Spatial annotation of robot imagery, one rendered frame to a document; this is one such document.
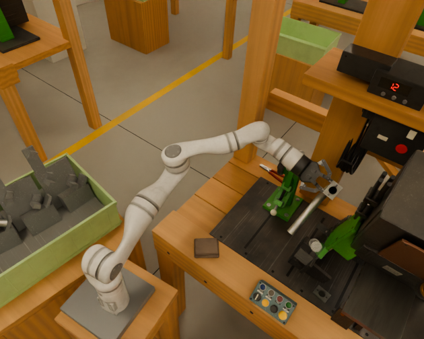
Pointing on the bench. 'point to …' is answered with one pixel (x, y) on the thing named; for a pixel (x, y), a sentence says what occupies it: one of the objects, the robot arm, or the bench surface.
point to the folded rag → (206, 247)
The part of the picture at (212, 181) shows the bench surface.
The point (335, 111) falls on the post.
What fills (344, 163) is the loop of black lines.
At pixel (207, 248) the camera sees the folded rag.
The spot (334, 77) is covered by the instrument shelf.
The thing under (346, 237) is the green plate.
